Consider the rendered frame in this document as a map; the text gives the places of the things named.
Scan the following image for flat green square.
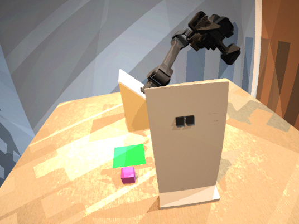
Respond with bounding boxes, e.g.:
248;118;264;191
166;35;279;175
113;144;146;168

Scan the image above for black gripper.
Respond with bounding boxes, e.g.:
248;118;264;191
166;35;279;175
188;11;240;65

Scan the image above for pink cube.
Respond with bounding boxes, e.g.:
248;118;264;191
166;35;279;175
120;167;136;184

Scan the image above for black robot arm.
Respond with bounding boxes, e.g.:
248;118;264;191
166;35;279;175
140;14;234;94

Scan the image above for beige panel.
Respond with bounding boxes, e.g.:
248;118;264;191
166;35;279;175
144;81;229;210

